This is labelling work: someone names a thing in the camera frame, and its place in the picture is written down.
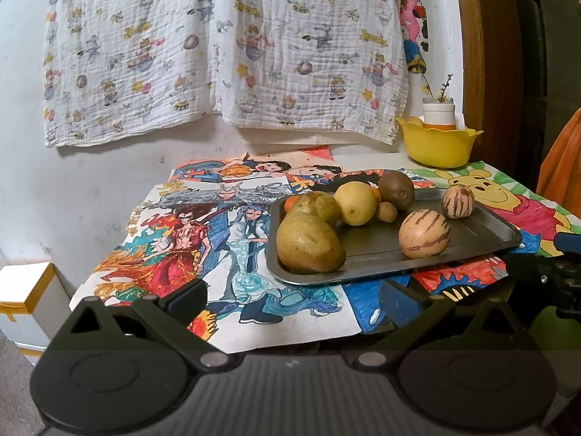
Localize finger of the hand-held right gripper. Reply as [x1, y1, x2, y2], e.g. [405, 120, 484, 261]
[553, 231, 581, 256]

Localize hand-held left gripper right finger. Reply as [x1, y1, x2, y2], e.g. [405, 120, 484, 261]
[349, 280, 534, 371]

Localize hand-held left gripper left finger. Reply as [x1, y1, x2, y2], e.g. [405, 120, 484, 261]
[53, 278, 234, 372]

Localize grey metal tray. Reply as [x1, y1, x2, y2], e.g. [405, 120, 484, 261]
[268, 186, 523, 288]

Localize large striped pepino melon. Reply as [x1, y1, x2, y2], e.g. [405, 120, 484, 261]
[398, 209, 452, 260]

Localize green brown pear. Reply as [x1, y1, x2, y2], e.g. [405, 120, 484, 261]
[276, 212, 347, 275]
[287, 191, 342, 228]

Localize yellow lemon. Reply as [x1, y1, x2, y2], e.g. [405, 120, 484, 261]
[333, 182, 378, 227]

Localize large brown kiwi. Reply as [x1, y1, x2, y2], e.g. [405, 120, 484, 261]
[378, 170, 417, 212]

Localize small striped pepino melon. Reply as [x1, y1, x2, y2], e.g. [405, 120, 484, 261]
[442, 185, 476, 220]

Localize blue and red drawing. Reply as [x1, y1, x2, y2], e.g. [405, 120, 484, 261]
[340, 254, 509, 336]

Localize orange clothing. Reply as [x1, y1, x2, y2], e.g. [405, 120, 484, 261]
[536, 106, 581, 210]

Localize cartoon kids drawing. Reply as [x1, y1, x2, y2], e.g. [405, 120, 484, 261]
[169, 145, 346, 185]

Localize white box with yellow tape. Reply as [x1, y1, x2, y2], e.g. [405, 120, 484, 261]
[0, 261, 73, 366]

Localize yellow plastic bowl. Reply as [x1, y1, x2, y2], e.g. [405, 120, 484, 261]
[396, 116, 484, 169]

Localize dry twig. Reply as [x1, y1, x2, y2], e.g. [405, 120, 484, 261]
[420, 73, 455, 101]

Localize dark panel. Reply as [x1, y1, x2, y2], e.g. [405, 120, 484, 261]
[508, 0, 581, 178]

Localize white printed blanket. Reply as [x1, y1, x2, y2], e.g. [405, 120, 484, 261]
[43, 0, 410, 148]

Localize wooden door frame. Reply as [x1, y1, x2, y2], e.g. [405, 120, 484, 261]
[451, 0, 523, 173]

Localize pink cartoon wall poster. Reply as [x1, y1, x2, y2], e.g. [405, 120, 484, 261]
[399, 0, 430, 74]

